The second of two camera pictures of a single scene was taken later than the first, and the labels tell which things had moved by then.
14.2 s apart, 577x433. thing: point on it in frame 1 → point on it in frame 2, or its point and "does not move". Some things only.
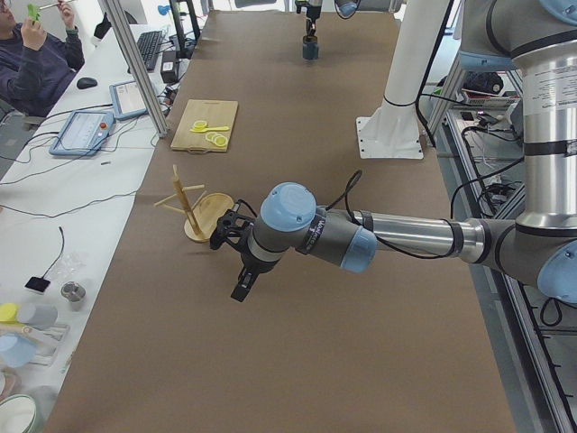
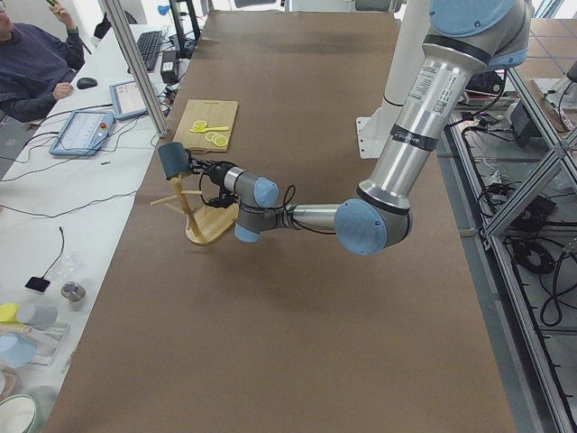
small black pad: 38,284 does not move
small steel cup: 74,292 does not move
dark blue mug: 310,47 → 177,161
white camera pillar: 394,130 does not move
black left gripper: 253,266 → 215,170
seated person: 35,68 does not move
